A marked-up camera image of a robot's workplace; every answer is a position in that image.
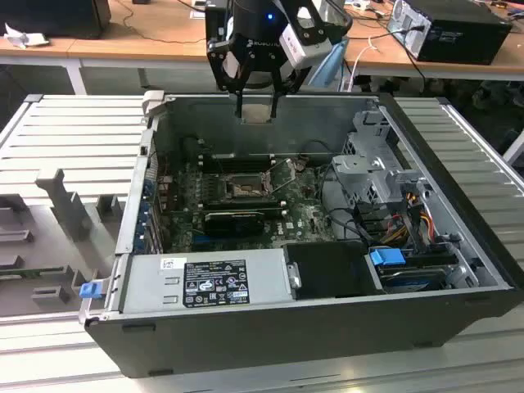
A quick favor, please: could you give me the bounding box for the hard disk in blue carrier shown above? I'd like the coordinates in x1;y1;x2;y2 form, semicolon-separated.
366;245;459;294

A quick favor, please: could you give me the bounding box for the grey case handle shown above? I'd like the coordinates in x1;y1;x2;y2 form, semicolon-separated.
141;90;166;120

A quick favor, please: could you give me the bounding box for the grey power supply unit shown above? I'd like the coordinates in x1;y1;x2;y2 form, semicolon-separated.
104;248;302;316

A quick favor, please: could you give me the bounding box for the silver drive cage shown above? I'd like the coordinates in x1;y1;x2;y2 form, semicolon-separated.
329;108;435;206

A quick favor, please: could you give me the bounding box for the grey parts rack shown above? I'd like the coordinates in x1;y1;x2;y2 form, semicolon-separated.
0;167;128;318

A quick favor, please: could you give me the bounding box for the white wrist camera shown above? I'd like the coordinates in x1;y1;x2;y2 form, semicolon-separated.
280;20;332;70

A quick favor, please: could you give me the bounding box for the silver topped CPU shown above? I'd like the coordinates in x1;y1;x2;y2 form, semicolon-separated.
240;103;273;124

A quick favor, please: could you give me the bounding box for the black air duct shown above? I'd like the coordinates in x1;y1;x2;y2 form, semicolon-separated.
282;240;386;302

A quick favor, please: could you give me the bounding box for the green motherboard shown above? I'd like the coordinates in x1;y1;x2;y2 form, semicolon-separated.
157;159;357;254

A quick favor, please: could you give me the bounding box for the blue case latch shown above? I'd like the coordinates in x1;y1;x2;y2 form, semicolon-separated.
79;282;102;300

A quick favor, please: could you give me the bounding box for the large black box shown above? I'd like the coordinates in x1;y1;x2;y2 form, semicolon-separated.
0;0;112;40

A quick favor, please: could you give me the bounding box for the black desktop computer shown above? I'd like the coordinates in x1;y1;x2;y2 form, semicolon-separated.
386;0;515;66

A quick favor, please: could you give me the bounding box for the pale blue teach pendant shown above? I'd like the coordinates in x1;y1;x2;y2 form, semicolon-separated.
313;38;350;86

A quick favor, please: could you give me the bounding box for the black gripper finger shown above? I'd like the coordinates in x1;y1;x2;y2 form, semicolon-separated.
269;65;310;120
206;38;249;120

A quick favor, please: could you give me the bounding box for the black graphics card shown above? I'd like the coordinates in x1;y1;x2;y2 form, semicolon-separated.
202;210;267;249

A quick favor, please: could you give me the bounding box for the black open PC case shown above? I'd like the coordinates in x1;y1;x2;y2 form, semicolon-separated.
77;92;524;380

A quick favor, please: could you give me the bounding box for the CPU socket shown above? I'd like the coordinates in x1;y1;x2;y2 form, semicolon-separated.
219;170;274;202

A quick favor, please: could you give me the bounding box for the metal socket cover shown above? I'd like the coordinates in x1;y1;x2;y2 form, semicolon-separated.
264;156;299;197

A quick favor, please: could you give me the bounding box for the small black box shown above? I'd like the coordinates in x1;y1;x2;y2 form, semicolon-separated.
204;6;231;42

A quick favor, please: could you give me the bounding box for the crumpled white paper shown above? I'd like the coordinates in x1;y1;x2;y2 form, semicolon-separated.
2;22;51;50

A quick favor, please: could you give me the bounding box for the wooden desk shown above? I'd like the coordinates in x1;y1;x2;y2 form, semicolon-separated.
0;0;524;97

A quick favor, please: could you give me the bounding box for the coloured power wire bundle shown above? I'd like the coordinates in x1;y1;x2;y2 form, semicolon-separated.
382;190;437;249

